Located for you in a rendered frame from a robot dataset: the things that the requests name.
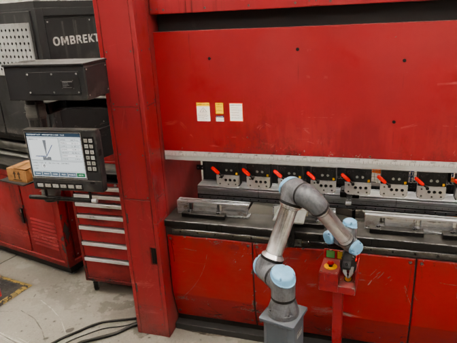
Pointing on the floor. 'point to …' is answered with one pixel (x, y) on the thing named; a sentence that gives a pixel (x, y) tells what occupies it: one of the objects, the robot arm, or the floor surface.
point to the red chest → (103, 235)
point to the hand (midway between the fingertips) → (347, 277)
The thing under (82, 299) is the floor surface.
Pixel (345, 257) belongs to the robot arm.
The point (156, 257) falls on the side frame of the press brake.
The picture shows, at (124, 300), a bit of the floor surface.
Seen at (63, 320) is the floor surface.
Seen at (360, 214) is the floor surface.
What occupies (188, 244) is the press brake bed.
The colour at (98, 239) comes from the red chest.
